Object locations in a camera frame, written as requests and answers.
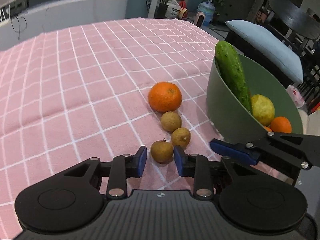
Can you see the black bench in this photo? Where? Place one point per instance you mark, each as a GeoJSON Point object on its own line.
{"type": "Point", "coordinates": [251, 52]}

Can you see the grey pedal trash bin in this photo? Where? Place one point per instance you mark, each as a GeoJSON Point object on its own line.
{"type": "Point", "coordinates": [137, 8]}

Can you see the orange tangerine back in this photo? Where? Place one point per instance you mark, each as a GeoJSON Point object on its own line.
{"type": "Point", "coordinates": [164, 97]}

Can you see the white plastic bag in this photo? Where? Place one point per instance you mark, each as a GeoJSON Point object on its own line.
{"type": "Point", "coordinates": [172, 9]}

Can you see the blue water jug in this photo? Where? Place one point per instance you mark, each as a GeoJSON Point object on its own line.
{"type": "Point", "coordinates": [208, 9]}

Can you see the orange tangerine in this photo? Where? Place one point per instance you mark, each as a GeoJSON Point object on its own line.
{"type": "Point", "coordinates": [268, 129]}
{"type": "Point", "coordinates": [164, 97]}
{"type": "Point", "coordinates": [281, 124]}

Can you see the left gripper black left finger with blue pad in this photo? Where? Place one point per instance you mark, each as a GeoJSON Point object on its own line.
{"type": "Point", "coordinates": [123, 167]}

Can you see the light blue cushion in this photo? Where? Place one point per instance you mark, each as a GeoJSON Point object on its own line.
{"type": "Point", "coordinates": [271, 47]}

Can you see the brown longan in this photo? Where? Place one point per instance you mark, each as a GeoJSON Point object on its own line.
{"type": "Point", "coordinates": [162, 151]}
{"type": "Point", "coordinates": [170, 121]}
{"type": "Point", "coordinates": [181, 137]}

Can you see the green cucumber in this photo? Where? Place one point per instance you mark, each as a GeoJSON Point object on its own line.
{"type": "Point", "coordinates": [232, 72]}

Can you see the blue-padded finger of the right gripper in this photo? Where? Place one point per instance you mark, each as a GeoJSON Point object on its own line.
{"type": "Point", "coordinates": [238, 152]}

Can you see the dark drawer cabinet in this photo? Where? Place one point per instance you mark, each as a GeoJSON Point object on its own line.
{"type": "Point", "coordinates": [234, 10]}

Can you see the small white heater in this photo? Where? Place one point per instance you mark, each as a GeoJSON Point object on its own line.
{"type": "Point", "coordinates": [199, 19]}

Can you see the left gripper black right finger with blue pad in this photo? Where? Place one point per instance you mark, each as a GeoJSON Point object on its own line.
{"type": "Point", "coordinates": [197, 167]}

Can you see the white plastic bag floor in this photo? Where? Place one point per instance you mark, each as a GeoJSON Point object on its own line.
{"type": "Point", "coordinates": [295, 96]}

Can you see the orange tangerine front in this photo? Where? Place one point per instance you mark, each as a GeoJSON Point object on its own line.
{"type": "Point", "coordinates": [268, 129]}

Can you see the pink checked tablecloth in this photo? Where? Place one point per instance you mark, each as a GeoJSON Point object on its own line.
{"type": "Point", "coordinates": [82, 92]}

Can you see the green colander bowl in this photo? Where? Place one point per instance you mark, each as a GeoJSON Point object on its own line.
{"type": "Point", "coordinates": [230, 117]}

